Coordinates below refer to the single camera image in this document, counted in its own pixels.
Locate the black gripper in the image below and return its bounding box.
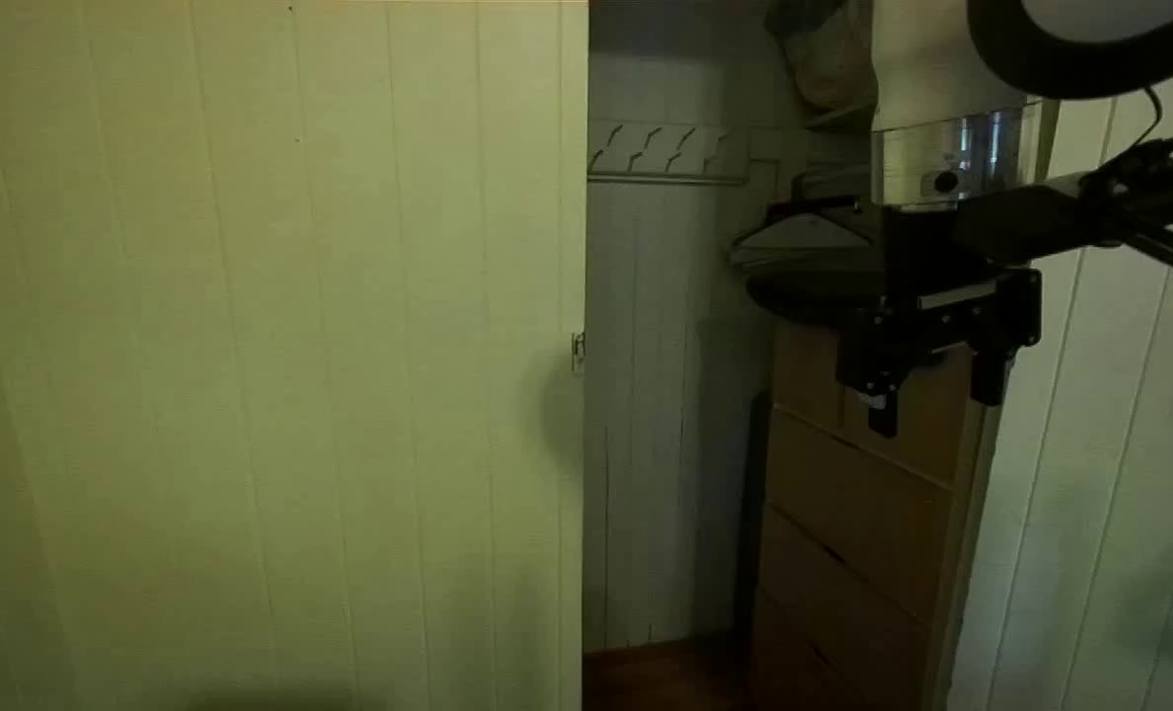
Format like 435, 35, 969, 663
831, 193, 1050, 441

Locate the brown drawer cabinet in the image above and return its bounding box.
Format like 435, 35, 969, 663
742, 317, 1004, 711

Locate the beige fabric bag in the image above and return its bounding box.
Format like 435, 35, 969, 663
763, 0, 876, 129

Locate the cream panelled closet door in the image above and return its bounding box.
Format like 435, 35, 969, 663
0, 0, 593, 711

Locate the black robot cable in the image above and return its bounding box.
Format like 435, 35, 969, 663
947, 79, 1173, 288

